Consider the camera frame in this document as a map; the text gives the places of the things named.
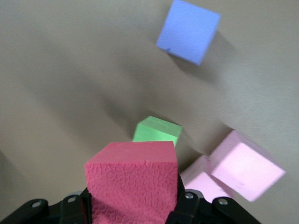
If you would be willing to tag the green foam cube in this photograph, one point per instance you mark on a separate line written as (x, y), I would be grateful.
(156, 133)

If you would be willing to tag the red foam cube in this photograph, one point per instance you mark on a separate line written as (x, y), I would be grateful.
(130, 182)

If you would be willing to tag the pink foam cube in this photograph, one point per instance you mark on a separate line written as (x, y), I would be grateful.
(198, 182)
(247, 168)

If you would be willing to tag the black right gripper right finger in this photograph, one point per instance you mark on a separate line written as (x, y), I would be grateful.
(191, 210)

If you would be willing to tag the purple foam cube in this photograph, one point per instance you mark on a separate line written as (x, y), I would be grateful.
(187, 30)

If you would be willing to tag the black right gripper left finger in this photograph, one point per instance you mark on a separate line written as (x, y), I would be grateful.
(70, 210)

